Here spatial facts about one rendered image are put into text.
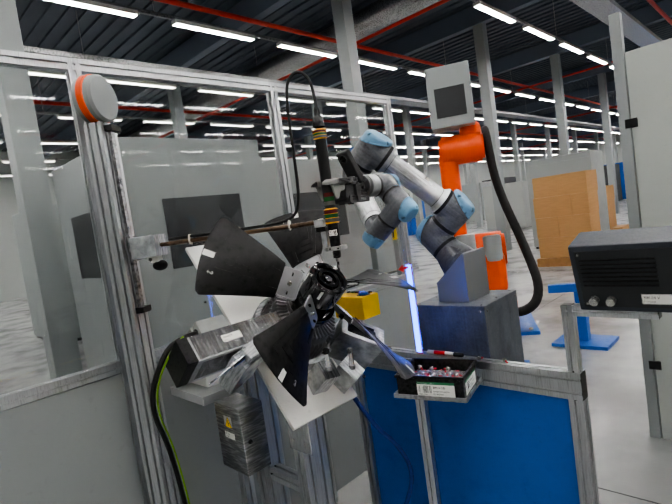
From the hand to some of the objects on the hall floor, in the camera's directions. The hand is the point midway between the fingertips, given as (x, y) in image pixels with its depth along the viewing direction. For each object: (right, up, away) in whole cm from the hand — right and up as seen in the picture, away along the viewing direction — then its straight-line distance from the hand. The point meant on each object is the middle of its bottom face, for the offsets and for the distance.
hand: (319, 182), depth 144 cm
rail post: (+26, -144, +61) cm, 159 cm away
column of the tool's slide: (-47, -157, +26) cm, 166 cm away
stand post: (+7, -150, +10) cm, 151 cm away
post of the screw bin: (+44, -145, +17) cm, 152 cm away
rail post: (+86, -140, 0) cm, 164 cm away
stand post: (-10, -152, +27) cm, 154 cm away
